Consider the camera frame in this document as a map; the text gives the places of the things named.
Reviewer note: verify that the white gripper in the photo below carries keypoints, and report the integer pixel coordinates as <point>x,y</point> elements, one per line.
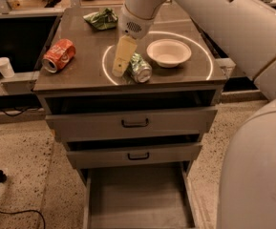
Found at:
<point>134,26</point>

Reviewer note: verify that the crushed green soda can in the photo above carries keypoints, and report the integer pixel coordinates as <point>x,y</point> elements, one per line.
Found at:
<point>139,69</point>

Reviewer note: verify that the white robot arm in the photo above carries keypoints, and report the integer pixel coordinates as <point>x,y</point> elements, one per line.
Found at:
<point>246,31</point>

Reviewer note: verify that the crushed red soda can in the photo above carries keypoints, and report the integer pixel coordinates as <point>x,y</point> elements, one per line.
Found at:
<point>58,55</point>

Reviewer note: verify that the top grey drawer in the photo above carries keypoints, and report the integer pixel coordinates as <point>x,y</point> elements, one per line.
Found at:
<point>132,124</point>

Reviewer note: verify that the grey drawer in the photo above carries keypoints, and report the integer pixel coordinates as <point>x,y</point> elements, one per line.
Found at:
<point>84,156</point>
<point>132,124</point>
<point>154,196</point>

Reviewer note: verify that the grey drawer cabinet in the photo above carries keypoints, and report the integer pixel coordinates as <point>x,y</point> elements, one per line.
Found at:
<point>132,144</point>

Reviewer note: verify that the middle grey drawer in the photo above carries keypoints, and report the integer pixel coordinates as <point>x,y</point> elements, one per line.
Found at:
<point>84,156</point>

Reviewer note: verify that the bottom grey drawer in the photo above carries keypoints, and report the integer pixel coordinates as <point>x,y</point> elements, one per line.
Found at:
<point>154,196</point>

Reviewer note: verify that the crumpled green chip bag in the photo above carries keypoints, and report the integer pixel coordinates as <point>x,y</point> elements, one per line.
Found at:
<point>102,20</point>

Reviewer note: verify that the white paper bowl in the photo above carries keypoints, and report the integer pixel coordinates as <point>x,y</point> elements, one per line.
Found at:
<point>168,53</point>

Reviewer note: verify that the white paper cup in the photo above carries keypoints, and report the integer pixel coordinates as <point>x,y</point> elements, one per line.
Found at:
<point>6,68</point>

